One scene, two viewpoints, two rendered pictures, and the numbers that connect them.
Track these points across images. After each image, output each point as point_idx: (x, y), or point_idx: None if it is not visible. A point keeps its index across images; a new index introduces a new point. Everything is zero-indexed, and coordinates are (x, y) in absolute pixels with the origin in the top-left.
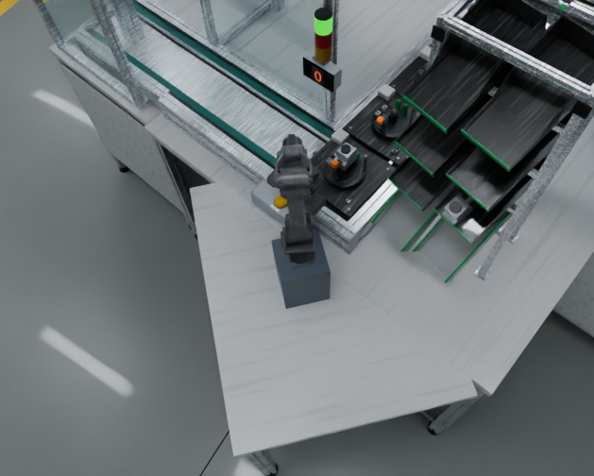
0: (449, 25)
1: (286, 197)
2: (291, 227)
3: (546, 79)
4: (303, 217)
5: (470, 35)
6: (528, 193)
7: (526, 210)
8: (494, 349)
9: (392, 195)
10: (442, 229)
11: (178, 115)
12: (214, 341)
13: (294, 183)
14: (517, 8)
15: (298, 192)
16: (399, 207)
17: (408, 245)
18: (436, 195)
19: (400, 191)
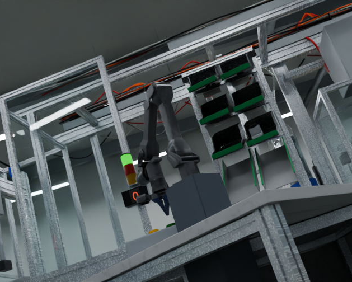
0: (187, 74)
1: (161, 97)
2: (173, 137)
3: (233, 56)
4: (177, 125)
5: (197, 68)
6: (275, 111)
7: (301, 182)
8: None
9: (224, 182)
10: (266, 177)
11: (29, 281)
12: (166, 239)
13: (162, 83)
14: (207, 78)
15: (167, 89)
16: (234, 190)
17: (256, 181)
18: (242, 141)
19: (223, 150)
